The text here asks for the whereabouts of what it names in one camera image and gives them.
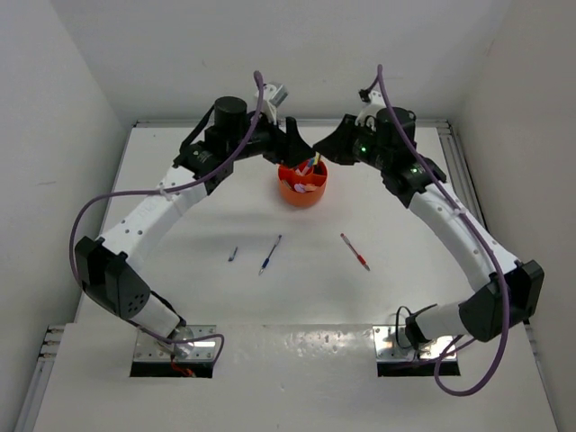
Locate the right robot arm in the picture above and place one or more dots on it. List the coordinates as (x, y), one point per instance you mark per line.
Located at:
(504, 288)

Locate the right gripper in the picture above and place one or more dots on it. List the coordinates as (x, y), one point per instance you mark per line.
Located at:
(337, 145)

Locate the blue capped pen in container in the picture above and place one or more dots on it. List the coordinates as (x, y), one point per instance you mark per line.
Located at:
(304, 171)

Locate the red pen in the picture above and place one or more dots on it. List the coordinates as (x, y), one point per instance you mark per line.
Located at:
(357, 255)

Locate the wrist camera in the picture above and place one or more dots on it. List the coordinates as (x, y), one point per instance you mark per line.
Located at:
(373, 103)
(274, 95)

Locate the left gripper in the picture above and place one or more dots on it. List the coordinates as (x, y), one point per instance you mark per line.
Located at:
(285, 148)

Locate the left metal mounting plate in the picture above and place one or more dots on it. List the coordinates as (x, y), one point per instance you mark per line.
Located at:
(149, 349)

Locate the orange round container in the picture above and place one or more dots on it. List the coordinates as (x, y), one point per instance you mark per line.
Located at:
(304, 185)

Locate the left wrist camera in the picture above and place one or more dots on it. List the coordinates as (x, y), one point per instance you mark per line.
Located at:
(274, 95)

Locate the metal mounting plate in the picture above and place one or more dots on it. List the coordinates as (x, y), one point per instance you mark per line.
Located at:
(393, 347)
(149, 349)

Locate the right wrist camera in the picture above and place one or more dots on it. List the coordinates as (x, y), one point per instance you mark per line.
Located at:
(373, 103)

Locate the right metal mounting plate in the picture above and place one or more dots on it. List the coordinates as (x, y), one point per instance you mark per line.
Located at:
(393, 347)

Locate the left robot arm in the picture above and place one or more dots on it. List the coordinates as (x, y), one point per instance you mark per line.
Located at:
(108, 267)

